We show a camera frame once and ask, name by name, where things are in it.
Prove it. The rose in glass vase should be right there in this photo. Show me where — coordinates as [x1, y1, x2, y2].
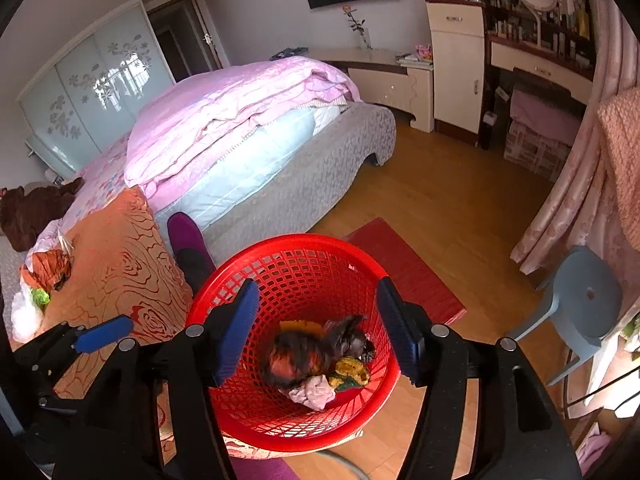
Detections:
[342, 4, 372, 50]

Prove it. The grey plastic stool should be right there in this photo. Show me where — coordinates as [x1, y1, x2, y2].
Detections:
[508, 246, 623, 386]

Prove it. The white tall cabinet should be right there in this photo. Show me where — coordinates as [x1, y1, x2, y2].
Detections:
[425, 0, 486, 145]

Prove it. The clear plastic bag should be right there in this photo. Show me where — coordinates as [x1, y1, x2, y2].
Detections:
[11, 284, 43, 342]

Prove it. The glass sliding door wardrobe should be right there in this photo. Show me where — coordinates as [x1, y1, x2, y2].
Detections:
[16, 0, 175, 178]

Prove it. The woven storage box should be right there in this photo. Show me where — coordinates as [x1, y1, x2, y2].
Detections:
[503, 120, 570, 182]

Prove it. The dressing table with drawer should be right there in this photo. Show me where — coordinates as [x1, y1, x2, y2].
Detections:
[488, 35, 592, 105]

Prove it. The pink blanket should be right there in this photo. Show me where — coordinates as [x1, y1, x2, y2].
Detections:
[598, 87, 640, 250]

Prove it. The green wrapper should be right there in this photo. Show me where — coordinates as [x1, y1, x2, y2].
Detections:
[30, 288, 51, 310]

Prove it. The red plastic mesh basket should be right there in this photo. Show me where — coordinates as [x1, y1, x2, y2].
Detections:
[186, 234, 399, 454]

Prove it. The orange rose pattern tablecloth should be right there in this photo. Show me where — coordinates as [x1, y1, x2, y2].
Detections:
[38, 185, 196, 401]

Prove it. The brown plush bear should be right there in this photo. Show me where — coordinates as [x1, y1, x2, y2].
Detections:
[1, 177, 85, 252]

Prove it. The pink floral bed sheet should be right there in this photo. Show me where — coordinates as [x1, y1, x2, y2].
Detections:
[25, 133, 130, 269]

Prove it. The pink quilt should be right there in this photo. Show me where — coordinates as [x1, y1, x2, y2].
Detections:
[124, 56, 361, 209]

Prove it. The dark doorway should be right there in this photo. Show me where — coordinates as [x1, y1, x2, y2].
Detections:
[148, 0, 222, 81]

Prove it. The grey bed frame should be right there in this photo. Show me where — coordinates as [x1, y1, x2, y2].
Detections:
[204, 103, 396, 266]

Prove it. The red floor mat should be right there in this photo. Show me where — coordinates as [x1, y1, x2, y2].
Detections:
[344, 218, 466, 325]

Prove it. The brown orange wrapper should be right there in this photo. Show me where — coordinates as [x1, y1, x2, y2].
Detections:
[20, 249, 72, 292]

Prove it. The light blue pillow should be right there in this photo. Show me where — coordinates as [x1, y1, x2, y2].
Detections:
[155, 108, 316, 242]

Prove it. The cream low tv cabinet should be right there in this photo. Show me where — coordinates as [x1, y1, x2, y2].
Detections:
[306, 48, 435, 132]

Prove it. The pink curtain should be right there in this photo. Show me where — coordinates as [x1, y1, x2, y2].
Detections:
[511, 0, 639, 315]

